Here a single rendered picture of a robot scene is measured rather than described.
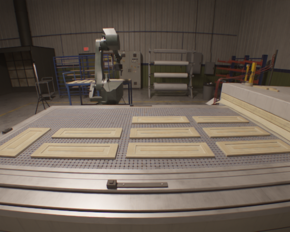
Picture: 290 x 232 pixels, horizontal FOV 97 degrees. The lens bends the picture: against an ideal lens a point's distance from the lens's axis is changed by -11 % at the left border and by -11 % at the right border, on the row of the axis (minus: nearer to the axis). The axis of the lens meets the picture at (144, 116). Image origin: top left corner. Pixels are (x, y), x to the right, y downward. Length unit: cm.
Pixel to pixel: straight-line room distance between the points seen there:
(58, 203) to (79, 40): 930
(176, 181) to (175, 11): 917
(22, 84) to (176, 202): 1086
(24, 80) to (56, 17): 416
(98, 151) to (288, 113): 185
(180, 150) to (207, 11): 940
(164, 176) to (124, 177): 24
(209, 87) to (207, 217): 602
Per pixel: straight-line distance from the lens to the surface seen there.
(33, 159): 133
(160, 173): 96
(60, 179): 104
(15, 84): 1149
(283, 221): 137
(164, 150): 114
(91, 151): 119
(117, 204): 86
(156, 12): 940
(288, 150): 160
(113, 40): 301
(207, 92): 667
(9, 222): 131
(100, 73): 295
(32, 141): 158
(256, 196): 106
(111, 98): 258
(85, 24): 976
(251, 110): 234
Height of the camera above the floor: 153
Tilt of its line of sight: 21 degrees down
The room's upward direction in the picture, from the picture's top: straight up
